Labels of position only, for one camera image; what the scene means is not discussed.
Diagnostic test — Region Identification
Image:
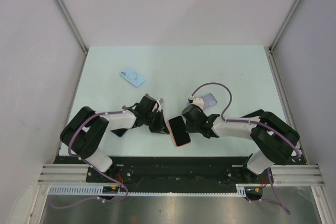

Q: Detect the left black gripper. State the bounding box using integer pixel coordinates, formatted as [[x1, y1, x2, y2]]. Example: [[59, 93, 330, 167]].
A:
[[144, 109, 170, 134]]

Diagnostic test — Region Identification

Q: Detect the pink phone case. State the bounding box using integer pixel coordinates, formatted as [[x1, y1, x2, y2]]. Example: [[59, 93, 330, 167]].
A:
[[167, 115, 192, 148]]

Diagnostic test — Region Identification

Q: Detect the purple phone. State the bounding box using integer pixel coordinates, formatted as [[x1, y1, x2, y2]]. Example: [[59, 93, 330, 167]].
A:
[[168, 115, 191, 147]]

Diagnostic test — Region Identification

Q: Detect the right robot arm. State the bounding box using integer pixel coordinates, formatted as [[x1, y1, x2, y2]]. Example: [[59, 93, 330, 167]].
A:
[[182, 104, 301, 183]]

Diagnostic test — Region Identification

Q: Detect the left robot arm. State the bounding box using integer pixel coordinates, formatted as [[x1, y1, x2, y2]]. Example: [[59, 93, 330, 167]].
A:
[[60, 94, 169, 182]]

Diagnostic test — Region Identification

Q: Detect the lavender phone case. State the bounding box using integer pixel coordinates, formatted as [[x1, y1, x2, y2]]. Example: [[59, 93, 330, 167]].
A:
[[200, 93, 217, 110]]

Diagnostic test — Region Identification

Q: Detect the blue phone left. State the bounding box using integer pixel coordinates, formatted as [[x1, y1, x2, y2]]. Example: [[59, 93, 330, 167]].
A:
[[111, 129, 129, 137]]

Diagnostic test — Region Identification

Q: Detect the light blue phone case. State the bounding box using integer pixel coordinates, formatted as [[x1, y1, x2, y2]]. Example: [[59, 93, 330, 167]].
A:
[[119, 67, 146, 88]]

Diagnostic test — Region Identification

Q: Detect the black phone right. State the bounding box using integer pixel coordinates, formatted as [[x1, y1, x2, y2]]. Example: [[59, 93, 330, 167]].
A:
[[241, 109, 264, 118]]

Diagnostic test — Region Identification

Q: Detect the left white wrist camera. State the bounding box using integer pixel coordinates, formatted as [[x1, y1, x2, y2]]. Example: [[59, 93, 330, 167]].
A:
[[154, 98, 164, 112]]

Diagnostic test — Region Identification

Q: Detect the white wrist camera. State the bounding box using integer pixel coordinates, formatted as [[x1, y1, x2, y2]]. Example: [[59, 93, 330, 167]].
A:
[[188, 95, 204, 109], [154, 98, 164, 112]]

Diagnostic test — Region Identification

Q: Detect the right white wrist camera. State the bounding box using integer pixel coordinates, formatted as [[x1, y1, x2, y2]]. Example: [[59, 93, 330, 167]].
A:
[[188, 95, 204, 109]]

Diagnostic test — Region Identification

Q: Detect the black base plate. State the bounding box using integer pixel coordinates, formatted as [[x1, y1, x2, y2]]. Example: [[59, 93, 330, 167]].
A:
[[54, 155, 307, 187]]

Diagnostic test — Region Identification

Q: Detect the right side aluminium rail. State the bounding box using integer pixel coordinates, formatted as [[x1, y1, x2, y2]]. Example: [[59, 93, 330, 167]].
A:
[[265, 47, 305, 156]]

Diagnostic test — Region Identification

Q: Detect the aluminium rail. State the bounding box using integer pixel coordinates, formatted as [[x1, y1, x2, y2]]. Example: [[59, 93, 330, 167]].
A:
[[265, 47, 305, 156], [38, 164, 324, 186]]

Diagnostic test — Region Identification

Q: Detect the white slotted cable duct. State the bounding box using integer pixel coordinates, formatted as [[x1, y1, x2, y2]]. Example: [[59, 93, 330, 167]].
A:
[[48, 185, 246, 197]]

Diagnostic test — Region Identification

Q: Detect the aluminium front rail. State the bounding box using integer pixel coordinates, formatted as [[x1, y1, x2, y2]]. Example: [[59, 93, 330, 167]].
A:
[[38, 164, 324, 186]]

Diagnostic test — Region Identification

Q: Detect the left corner aluminium post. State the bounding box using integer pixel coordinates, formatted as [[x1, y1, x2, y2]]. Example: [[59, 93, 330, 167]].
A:
[[53, 0, 88, 56]]

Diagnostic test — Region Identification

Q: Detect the corner aluminium post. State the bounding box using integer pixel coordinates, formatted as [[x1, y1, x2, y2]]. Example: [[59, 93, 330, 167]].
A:
[[268, 0, 304, 52], [53, 0, 88, 56]]

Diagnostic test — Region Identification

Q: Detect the right corner aluminium post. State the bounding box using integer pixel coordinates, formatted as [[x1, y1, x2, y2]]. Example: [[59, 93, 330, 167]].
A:
[[268, 0, 304, 52]]

